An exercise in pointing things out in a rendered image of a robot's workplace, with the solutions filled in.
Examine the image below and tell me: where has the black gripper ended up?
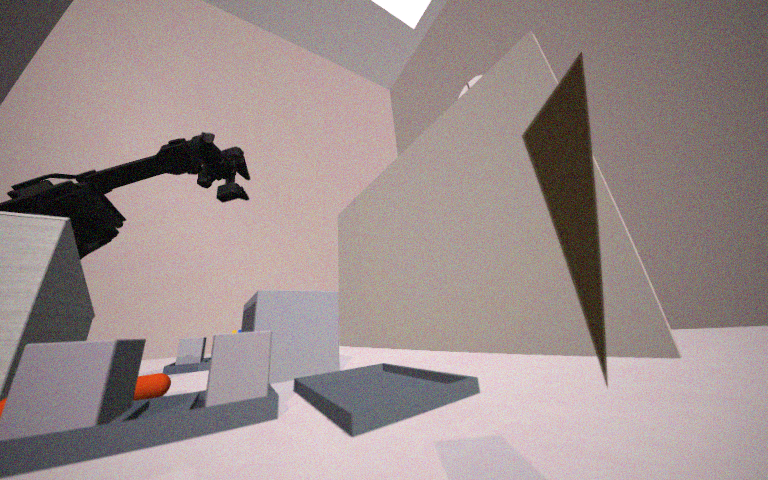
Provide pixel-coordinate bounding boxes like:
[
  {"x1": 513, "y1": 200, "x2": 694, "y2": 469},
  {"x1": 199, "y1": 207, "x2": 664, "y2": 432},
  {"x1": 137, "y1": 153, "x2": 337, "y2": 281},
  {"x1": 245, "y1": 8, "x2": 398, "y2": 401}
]
[{"x1": 205, "y1": 147, "x2": 251, "y2": 203}]

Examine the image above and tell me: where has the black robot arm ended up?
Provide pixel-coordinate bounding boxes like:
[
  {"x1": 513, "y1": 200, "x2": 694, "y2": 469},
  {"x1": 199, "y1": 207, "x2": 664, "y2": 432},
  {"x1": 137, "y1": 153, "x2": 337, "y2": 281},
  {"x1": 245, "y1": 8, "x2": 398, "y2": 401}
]
[{"x1": 0, "y1": 132, "x2": 222, "y2": 260}]

